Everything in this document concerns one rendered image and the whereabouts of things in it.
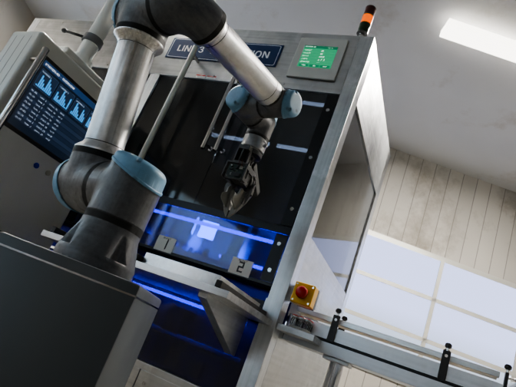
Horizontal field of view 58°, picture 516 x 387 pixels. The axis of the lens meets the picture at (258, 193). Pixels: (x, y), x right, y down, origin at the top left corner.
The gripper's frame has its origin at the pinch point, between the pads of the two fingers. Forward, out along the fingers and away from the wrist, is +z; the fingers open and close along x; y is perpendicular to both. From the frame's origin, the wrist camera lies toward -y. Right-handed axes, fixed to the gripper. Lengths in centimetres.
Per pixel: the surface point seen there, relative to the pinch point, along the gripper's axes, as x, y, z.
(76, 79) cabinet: -89, -1, -40
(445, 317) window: 60, -330, -56
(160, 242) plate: -43, -36, 7
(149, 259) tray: -17.9, 1.8, 20.0
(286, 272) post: 9.7, -35.7, 4.6
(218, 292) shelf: 8.1, 4.3, 22.7
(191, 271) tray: -3.2, 1.8, 19.4
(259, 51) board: -37, -35, -88
